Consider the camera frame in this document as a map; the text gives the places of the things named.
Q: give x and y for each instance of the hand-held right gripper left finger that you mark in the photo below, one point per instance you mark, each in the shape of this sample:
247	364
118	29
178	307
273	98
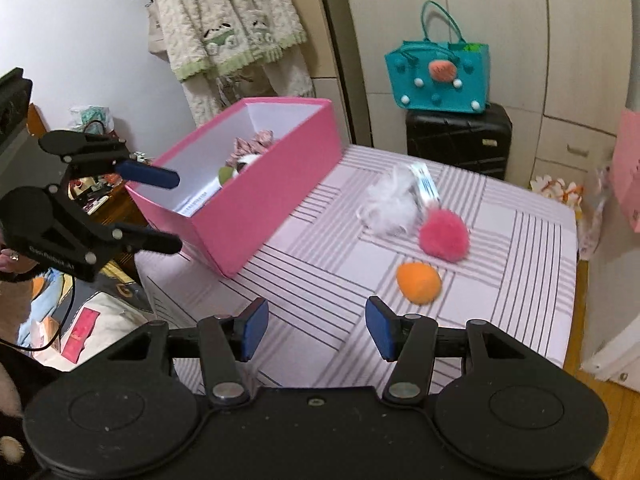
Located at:
252	332

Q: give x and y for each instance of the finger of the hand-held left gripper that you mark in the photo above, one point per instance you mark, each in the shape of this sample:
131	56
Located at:
150	243
150	175

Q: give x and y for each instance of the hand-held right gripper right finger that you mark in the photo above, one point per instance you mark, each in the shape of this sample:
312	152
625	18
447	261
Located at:
380	332

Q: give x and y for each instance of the white panda plush toy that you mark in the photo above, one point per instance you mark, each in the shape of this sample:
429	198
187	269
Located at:
247	162

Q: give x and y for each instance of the pink floral scrunchie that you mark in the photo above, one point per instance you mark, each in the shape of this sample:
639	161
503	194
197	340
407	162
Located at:
250	146

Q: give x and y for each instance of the pink cardboard box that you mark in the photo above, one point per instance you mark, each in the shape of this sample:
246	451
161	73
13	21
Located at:
270	185

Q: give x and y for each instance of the person's left forearm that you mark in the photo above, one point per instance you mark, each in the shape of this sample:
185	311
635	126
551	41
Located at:
7	390

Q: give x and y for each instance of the wooden dresser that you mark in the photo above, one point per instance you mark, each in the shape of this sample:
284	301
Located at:
107	205

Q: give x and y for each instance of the printed paper sheet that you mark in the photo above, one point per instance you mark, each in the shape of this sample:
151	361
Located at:
200	202

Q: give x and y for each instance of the orange foam ball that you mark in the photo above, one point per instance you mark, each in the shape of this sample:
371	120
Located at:
419	282

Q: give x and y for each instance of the green plush toy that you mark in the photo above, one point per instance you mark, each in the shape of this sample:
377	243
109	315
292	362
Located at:
226	175

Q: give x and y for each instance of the white tote bag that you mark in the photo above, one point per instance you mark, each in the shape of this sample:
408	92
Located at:
110	320

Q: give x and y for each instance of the pink fluffy pompom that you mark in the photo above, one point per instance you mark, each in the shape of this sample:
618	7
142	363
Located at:
444	236

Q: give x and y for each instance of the white fluffy bundle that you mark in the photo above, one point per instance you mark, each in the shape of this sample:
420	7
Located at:
392	205

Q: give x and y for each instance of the striped bed sheet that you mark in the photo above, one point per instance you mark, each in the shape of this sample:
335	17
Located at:
500	270

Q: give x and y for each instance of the white and blue packet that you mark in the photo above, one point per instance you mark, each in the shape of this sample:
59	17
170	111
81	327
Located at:
427	187

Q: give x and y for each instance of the cream fleece pajamas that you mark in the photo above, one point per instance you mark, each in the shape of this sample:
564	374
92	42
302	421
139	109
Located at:
225	10

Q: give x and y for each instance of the black suitcase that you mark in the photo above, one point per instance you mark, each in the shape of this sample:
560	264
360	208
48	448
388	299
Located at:
460	135

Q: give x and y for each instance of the orange and white flowers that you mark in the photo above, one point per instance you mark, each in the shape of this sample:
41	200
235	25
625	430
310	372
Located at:
555	189

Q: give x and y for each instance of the clear plastic bag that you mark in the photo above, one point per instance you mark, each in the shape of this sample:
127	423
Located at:
595	210

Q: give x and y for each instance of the teal felt handbag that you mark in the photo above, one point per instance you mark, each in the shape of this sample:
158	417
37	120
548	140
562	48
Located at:
410	82

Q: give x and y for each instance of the pink paper bag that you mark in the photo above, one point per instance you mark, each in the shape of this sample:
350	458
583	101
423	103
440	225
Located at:
629	170

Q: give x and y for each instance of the cream wardrobe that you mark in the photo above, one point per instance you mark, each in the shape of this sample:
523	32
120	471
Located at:
525	10

